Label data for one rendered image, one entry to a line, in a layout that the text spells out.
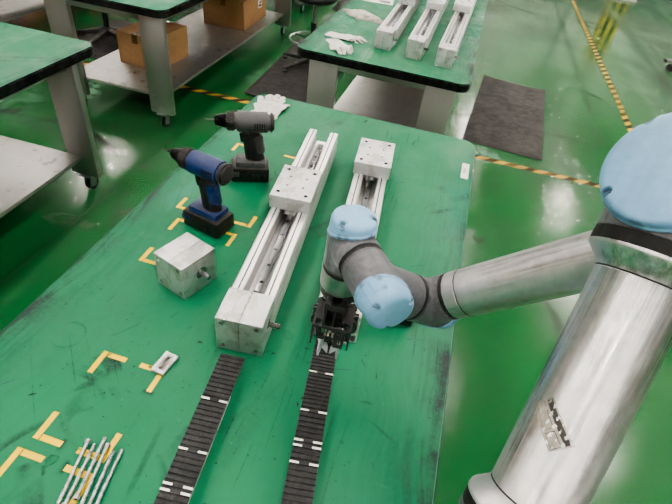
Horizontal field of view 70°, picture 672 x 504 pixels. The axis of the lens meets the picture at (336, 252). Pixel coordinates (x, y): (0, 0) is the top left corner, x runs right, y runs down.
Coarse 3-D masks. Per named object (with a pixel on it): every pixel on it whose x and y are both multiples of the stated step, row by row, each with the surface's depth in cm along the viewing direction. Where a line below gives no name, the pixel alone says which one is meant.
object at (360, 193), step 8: (360, 176) 145; (352, 184) 141; (360, 184) 142; (368, 184) 147; (376, 184) 143; (384, 184) 143; (352, 192) 138; (360, 192) 146; (368, 192) 144; (376, 192) 139; (352, 200) 135; (360, 200) 142; (368, 200) 141; (376, 200) 136; (368, 208) 140; (376, 208) 133; (376, 216) 130; (320, 296) 105; (360, 312) 103; (360, 320) 103; (352, 336) 108
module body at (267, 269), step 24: (312, 144) 160; (336, 144) 165; (312, 168) 150; (288, 216) 130; (312, 216) 139; (264, 240) 117; (288, 240) 118; (264, 264) 117; (288, 264) 112; (240, 288) 104; (264, 288) 111
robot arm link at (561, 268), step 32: (512, 256) 67; (544, 256) 63; (576, 256) 60; (448, 288) 72; (480, 288) 68; (512, 288) 65; (544, 288) 63; (576, 288) 61; (416, 320) 75; (448, 320) 75
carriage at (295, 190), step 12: (288, 168) 136; (300, 168) 137; (288, 180) 131; (300, 180) 132; (312, 180) 133; (276, 192) 126; (288, 192) 127; (300, 192) 128; (312, 192) 128; (276, 204) 127; (288, 204) 126; (300, 204) 126; (312, 204) 130
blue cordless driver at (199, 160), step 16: (176, 160) 121; (192, 160) 118; (208, 160) 117; (208, 176) 117; (224, 176) 117; (208, 192) 123; (192, 208) 127; (208, 208) 126; (224, 208) 128; (192, 224) 130; (208, 224) 126; (224, 224) 128
